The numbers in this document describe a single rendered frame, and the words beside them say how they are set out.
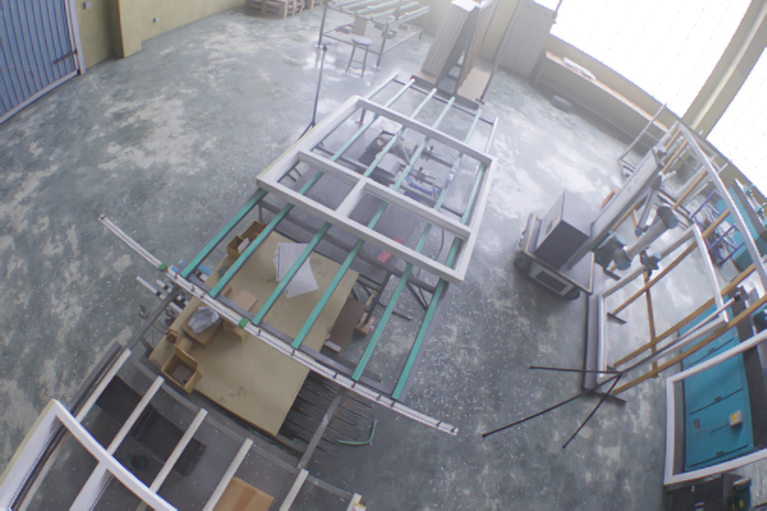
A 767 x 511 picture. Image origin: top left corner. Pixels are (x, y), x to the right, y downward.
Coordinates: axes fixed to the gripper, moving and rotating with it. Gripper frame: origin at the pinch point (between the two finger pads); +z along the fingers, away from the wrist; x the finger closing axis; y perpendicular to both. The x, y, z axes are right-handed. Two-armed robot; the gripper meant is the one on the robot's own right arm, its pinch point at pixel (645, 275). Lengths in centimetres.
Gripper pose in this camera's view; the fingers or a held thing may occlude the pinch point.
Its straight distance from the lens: 393.3
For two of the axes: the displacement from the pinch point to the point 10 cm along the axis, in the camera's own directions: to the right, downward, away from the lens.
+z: 1.9, 6.7, 7.2
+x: -3.4, 7.3, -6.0
